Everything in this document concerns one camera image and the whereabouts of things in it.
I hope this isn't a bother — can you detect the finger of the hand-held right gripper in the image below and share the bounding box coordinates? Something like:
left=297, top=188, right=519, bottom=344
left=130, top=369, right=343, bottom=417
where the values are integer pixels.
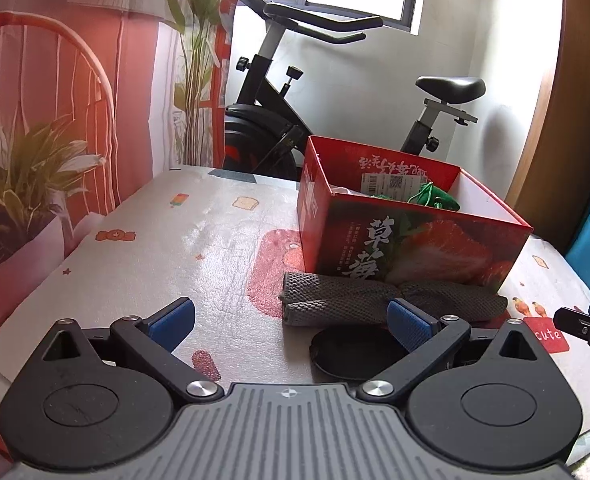
left=554, top=306, right=590, bottom=361

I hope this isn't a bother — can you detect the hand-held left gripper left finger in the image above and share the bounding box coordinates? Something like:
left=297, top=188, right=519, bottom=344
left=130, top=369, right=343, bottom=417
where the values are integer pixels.
left=29, top=297, right=223, bottom=403

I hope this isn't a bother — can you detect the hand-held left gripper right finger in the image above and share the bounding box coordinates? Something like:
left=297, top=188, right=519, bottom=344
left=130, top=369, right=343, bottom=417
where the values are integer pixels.
left=359, top=298, right=553, bottom=404

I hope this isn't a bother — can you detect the grey knitted towel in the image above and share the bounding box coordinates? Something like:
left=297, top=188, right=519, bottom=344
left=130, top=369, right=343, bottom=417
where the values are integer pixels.
left=279, top=271, right=508, bottom=329

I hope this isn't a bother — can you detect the black soft cloth item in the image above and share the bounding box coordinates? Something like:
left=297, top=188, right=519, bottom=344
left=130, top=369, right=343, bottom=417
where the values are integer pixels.
left=309, top=326, right=409, bottom=381

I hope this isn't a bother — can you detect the red cardboard box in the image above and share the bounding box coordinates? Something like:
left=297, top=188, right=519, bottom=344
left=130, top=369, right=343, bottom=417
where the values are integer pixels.
left=296, top=135, right=534, bottom=297

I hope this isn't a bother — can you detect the green soft toy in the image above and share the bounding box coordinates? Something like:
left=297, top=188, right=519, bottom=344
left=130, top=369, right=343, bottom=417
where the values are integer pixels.
left=377, top=182, right=462, bottom=212

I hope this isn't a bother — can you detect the brown wooden panel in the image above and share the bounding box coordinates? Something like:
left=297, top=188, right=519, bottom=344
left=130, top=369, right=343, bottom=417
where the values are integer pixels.
left=505, top=0, right=590, bottom=257

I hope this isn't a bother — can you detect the black exercise bike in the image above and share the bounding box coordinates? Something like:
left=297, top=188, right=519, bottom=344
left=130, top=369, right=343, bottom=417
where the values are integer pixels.
left=223, top=0, right=486, bottom=184

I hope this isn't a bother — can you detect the printed backdrop cloth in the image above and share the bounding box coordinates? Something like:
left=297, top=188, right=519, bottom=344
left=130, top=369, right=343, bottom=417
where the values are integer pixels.
left=0, top=0, right=242, bottom=396

